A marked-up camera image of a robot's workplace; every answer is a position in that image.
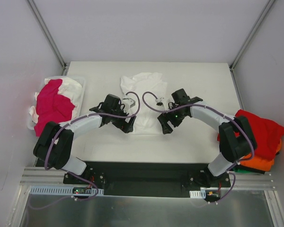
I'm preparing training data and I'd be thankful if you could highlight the white daisy print t-shirt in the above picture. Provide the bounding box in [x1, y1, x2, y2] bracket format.
[120, 72, 168, 135]

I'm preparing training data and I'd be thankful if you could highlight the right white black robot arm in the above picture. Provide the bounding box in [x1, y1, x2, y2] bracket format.
[157, 89, 257, 187]

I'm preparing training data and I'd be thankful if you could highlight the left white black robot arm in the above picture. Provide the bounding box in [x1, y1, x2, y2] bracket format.
[33, 92, 141, 184]

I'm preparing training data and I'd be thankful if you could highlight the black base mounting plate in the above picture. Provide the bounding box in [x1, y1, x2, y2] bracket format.
[63, 161, 231, 198]

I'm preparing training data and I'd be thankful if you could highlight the pale pink white garment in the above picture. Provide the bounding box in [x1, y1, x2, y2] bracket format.
[28, 76, 83, 123]

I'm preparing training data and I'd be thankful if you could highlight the white laundry basket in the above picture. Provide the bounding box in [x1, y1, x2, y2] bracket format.
[27, 75, 88, 131]

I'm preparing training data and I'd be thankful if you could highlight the magenta t-shirt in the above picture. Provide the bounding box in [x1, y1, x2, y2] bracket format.
[34, 79, 75, 137]

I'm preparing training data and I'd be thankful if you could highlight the green folded t-shirt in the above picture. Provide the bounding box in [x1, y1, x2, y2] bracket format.
[232, 166, 266, 175]

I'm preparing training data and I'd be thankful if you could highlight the black folded garment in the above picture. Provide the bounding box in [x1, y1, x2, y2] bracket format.
[237, 154, 275, 174]

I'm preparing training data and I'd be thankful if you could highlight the red folded t-shirt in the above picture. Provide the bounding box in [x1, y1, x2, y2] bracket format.
[217, 109, 284, 161]

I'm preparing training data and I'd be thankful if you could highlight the orange folded t-shirt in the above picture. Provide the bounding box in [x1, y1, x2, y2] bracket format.
[239, 139, 282, 172]

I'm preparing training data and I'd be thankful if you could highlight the left aluminium corner profile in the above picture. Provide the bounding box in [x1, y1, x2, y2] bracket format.
[26, 0, 68, 75]

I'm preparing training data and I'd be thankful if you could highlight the aluminium corner profile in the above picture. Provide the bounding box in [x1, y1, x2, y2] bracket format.
[26, 0, 68, 75]
[229, 0, 276, 70]

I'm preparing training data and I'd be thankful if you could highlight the right aluminium corner profile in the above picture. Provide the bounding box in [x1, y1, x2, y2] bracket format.
[229, 0, 276, 70]

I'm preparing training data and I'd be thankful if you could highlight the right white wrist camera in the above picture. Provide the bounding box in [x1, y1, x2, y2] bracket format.
[155, 97, 165, 106]

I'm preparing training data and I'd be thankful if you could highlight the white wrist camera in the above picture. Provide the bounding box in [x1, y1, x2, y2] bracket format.
[122, 96, 135, 109]
[155, 97, 165, 106]

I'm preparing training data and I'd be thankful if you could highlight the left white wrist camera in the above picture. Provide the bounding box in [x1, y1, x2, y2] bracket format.
[122, 96, 135, 109]

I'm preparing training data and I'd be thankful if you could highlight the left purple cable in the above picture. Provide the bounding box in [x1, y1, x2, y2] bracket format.
[28, 91, 140, 210]

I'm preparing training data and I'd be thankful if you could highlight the right grey cable duct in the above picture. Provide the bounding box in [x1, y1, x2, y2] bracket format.
[189, 190, 206, 199]

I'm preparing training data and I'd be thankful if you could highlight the grey cable duct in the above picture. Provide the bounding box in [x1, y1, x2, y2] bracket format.
[30, 186, 104, 196]
[189, 190, 206, 199]

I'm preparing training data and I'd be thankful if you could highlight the aluminium front rail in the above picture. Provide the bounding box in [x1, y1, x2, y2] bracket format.
[20, 167, 65, 185]

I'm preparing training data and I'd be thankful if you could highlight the left grey cable duct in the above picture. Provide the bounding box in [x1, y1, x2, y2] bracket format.
[30, 186, 104, 196]

